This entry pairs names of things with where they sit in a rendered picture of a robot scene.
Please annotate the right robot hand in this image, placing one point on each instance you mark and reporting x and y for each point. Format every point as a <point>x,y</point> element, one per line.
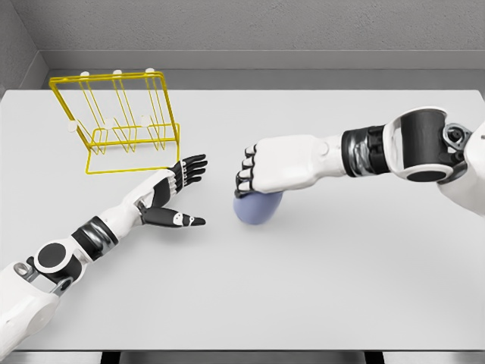
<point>282,163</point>

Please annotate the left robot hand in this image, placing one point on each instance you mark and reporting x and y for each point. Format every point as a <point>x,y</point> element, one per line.
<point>163,188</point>

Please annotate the blue-grey cup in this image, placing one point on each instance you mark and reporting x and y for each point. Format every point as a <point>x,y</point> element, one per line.
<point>257,208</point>

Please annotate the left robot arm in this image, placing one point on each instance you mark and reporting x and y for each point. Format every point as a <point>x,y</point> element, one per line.
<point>57,261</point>

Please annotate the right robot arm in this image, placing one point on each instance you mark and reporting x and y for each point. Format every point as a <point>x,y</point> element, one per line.
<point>413,151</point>

